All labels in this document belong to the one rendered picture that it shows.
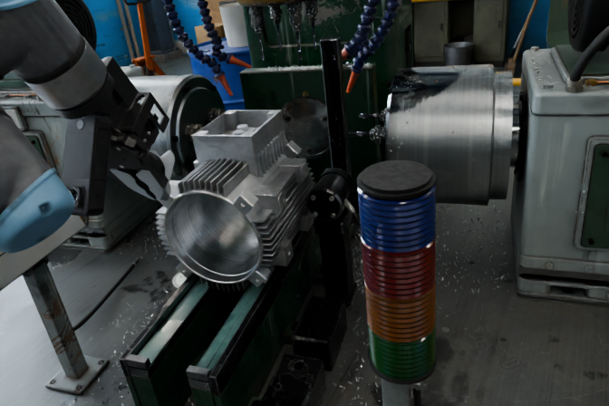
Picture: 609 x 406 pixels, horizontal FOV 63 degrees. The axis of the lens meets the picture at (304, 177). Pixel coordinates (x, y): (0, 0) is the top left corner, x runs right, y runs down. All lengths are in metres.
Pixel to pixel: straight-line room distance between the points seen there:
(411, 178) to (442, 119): 0.45
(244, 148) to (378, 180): 0.38
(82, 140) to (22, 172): 0.15
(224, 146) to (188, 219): 0.14
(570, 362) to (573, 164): 0.29
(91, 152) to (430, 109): 0.52
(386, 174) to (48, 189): 0.28
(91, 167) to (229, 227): 0.35
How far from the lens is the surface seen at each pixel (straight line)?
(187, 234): 0.81
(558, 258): 0.91
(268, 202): 0.70
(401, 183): 0.37
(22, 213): 0.46
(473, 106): 0.83
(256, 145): 0.74
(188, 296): 0.80
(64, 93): 0.57
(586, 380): 0.84
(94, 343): 0.98
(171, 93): 1.03
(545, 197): 0.85
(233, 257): 0.82
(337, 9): 1.16
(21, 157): 0.48
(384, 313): 0.43
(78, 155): 0.61
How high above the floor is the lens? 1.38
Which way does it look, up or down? 25 degrees down
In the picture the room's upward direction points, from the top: 7 degrees counter-clockwise
